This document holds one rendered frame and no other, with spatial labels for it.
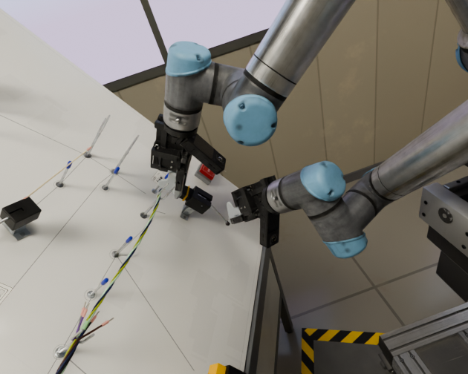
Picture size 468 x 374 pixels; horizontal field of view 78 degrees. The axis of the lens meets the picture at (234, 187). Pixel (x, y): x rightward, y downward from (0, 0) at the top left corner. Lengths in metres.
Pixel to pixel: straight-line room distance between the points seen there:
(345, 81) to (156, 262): 1.78
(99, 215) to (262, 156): 1.55
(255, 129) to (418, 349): 1.27
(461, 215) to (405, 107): 1.90
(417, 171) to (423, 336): 1.06
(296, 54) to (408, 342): 1.30
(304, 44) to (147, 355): 0.59
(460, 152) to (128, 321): 0.63
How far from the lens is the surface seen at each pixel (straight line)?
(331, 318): 1.78
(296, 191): 0.56
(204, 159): 0.63
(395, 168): 0.58
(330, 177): 0.54
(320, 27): 0.42
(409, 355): 1.49
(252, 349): 0.80
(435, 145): 0.53
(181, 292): 0.72
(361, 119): 2.33
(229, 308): 0.78
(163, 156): 0.64
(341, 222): 0.57
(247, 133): 0.42
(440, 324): 1.57
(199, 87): 0.54
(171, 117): 0.58
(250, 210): 0.67
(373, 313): 1.81
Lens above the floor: 1.58
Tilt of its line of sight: 35 degrees down
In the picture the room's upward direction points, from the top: 19 degrees counter-clockwise
